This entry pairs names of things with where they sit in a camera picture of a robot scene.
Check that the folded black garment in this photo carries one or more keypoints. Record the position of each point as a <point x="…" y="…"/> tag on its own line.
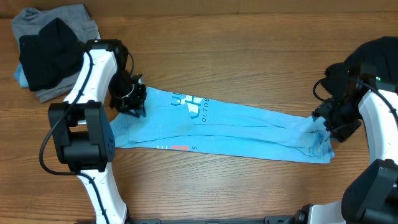
<point x="50" y="56"/>

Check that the black t-shirt at right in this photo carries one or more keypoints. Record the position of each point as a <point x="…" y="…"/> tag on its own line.
<point x="381" y="54"/>

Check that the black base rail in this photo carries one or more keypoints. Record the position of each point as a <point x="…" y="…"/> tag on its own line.
<point x="266" y="220"/>

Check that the folded light blue garment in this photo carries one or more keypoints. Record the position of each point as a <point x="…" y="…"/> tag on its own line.
<point x="20" y="77"/>

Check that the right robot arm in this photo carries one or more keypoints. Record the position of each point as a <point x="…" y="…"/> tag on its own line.
<point x="360" y="96"/>

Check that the folded grey garment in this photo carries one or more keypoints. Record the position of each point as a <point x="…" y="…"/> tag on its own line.
<point x="30" y="21"/>

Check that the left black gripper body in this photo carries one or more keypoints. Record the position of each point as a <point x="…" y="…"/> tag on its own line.
<point x="124" y="95"/>

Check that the light blue printed t-shirt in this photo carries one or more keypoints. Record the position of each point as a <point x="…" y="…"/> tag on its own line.
<point x="181" y="122"/>

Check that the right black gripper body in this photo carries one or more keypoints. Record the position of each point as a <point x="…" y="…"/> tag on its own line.
<point x="342" y="117"/>

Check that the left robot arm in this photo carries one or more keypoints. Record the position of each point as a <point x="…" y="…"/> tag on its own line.
<point x="80" y="128"/>

